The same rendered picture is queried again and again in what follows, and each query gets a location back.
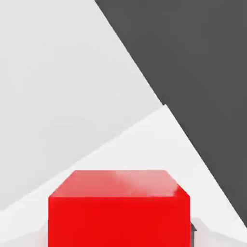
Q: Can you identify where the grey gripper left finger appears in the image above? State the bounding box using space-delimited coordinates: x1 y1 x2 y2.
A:
0 225 49 247

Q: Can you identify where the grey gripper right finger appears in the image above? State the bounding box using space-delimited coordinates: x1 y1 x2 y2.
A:
190 217 247 247

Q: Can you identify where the small red cube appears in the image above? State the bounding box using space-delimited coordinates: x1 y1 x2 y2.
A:
48 169 191 247

